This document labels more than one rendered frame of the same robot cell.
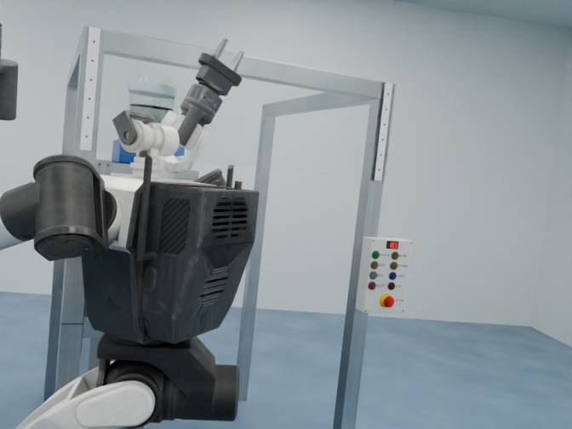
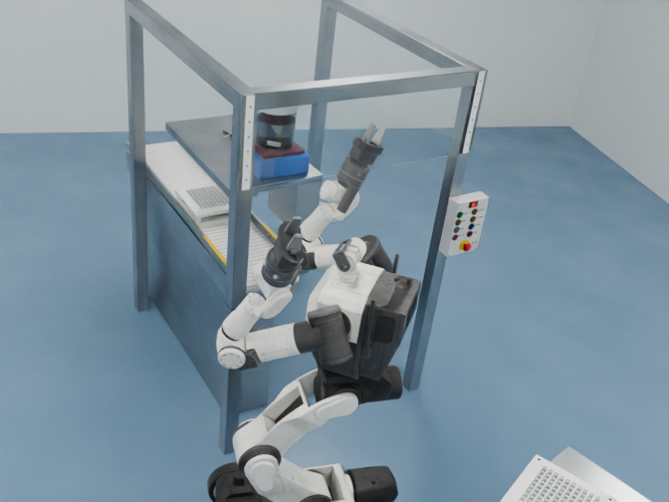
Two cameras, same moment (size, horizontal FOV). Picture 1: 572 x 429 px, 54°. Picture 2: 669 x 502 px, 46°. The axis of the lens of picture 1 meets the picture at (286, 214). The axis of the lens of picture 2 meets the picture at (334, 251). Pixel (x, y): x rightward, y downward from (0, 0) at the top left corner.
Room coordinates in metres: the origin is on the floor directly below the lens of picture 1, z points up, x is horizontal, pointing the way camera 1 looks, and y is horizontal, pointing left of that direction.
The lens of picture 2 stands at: (-0.79, 0.71, 2.51)
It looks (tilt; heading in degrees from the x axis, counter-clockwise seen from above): 31 degrees down; 349
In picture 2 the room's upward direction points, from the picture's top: 7 degrees clockwise
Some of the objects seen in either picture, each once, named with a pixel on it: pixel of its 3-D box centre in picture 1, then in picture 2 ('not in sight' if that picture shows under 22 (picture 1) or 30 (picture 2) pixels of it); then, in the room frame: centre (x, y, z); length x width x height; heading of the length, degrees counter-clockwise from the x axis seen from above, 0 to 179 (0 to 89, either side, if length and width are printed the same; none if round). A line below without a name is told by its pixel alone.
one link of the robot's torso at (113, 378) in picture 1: (139, 388); (339, 387); (1.13, 0.26, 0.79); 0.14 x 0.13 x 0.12; 9
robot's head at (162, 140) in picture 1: (150, 144); (350, 258); (1.14, 0.29, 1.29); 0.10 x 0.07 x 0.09; 154
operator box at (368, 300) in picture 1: (384, 274); (463, 224); (1.99, -0.37, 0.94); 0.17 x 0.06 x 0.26; 114
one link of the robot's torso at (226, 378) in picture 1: (170, 375); (358, 379); (1.14, 0.20, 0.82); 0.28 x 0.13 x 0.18; 99
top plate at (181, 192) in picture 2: not in sight; (211, 198); (2.28, 0.69, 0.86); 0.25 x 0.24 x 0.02; 114
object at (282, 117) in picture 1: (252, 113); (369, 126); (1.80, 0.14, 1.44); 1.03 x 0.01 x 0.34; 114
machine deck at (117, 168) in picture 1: (124, 168); (240, 151); (2.01, 0.59, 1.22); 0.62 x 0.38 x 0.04; 24
